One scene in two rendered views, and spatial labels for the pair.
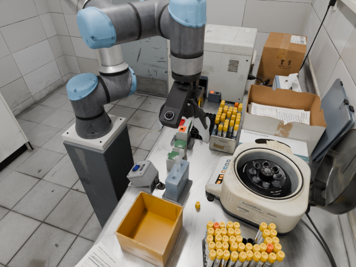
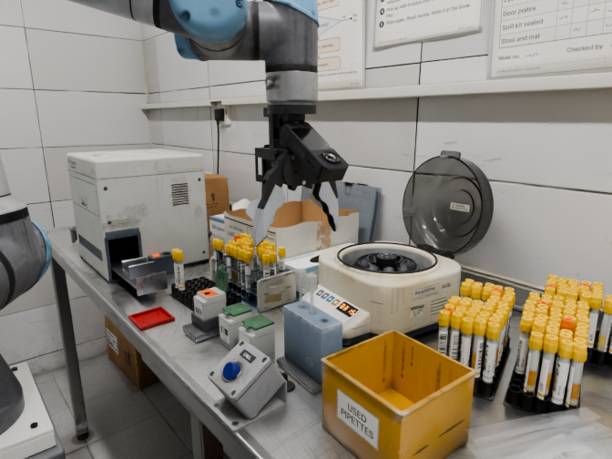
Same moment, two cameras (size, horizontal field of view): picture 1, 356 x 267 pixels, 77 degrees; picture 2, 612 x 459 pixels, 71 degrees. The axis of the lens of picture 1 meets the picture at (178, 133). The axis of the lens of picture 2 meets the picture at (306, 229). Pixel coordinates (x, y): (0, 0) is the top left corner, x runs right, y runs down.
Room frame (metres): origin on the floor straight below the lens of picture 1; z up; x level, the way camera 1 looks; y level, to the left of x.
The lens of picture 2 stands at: (0.15, 0.53, 1.27)
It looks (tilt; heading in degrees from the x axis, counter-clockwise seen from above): 14 degrees down; 301
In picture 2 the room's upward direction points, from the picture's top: straight up
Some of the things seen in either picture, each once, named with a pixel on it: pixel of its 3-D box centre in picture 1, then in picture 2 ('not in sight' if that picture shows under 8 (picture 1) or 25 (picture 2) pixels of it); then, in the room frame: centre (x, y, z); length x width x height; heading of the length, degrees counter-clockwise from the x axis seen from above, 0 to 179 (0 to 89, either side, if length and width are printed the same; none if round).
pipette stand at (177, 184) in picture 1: (177, 180); (311, 342); (0.45, 0.00, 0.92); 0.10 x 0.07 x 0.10; 156
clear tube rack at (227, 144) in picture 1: (226, 129); (250, 278); (0.74, -0.21, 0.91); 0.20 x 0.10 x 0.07; 161
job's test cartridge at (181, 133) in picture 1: (183, 134); (209, 308); (0.69, -0.02, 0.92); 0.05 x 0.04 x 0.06; 71
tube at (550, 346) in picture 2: not in sight; (545, 372); (0.14, -0.07, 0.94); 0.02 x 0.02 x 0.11
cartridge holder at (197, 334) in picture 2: (183, 140); (210, 321); (0.69, -0.02, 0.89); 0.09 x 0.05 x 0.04; 71
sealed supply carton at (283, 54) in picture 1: (282, 54); (186, 197); (1.42, -0.67, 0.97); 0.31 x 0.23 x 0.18; 155
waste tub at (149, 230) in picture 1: (151, 228); (394, 400); (0.29, 0.07, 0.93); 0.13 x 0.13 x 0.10; 67
